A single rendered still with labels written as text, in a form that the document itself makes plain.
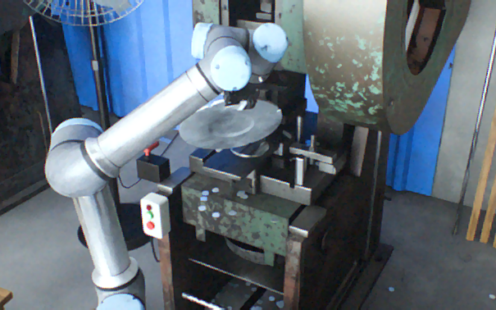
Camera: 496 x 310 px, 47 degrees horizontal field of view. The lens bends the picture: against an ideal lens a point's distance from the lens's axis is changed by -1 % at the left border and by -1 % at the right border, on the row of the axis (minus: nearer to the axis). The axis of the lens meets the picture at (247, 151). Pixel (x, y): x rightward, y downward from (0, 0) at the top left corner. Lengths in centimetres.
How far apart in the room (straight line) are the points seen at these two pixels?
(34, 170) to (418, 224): 200
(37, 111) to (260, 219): 172
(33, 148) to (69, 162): 208
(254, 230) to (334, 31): 79
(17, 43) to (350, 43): 208
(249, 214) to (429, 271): 109
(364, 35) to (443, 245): 173
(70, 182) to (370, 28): 67
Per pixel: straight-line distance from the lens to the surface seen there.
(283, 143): 186
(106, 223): 138
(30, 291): 261
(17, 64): 306
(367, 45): 124
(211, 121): 158
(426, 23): 186
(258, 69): 126
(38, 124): 323
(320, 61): 131
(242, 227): 184
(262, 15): 175
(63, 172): 118
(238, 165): 173
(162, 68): 357
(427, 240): 283
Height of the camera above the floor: 163
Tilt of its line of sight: 28 degrees down
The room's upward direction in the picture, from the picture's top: straight up
